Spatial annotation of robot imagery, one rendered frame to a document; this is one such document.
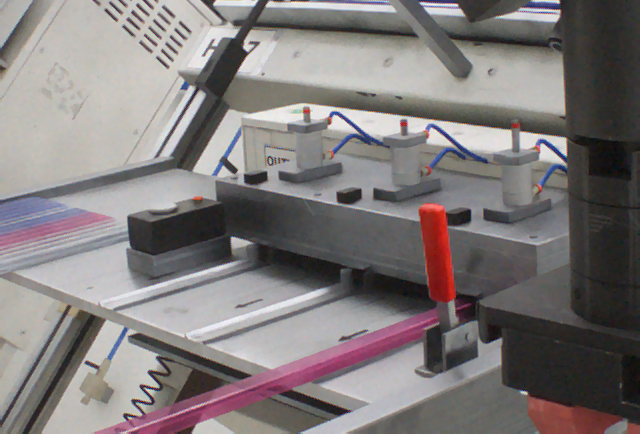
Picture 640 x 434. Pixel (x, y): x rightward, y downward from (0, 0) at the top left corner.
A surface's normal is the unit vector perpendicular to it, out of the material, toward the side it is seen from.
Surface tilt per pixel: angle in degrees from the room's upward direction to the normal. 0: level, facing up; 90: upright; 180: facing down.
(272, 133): 134
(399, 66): 90
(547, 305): 44
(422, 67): 90
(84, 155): 90
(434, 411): 90
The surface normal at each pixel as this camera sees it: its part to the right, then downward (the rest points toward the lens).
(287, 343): -0.06, -0.97
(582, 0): -0.89, 0.16
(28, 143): 0.67, 0.13
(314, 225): -0.74, 0.20
